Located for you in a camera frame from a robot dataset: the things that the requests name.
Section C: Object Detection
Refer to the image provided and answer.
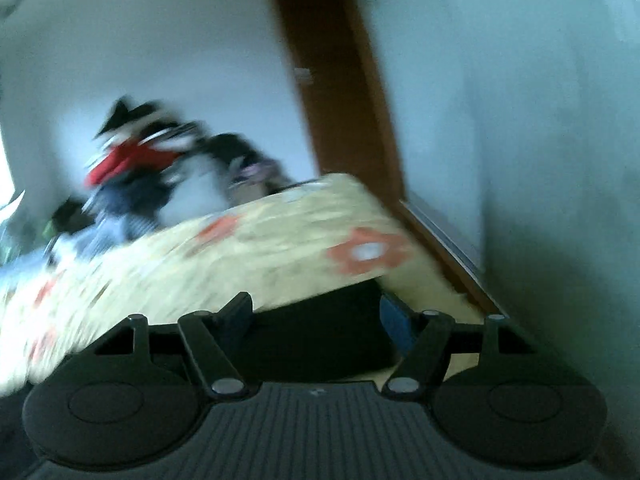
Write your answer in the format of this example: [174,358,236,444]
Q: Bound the black pants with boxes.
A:
[1,281,396,479]

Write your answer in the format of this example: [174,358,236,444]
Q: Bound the pile of clothes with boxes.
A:
[44,98,293,264]

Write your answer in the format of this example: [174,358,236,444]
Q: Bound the yellow carrot print bedsheet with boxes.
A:
[1,174,480,394]

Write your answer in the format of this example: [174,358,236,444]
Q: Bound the white wardrobe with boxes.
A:
[357,0,639,479]

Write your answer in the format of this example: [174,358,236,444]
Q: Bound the brown wooden door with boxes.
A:
[273,0,499,313]

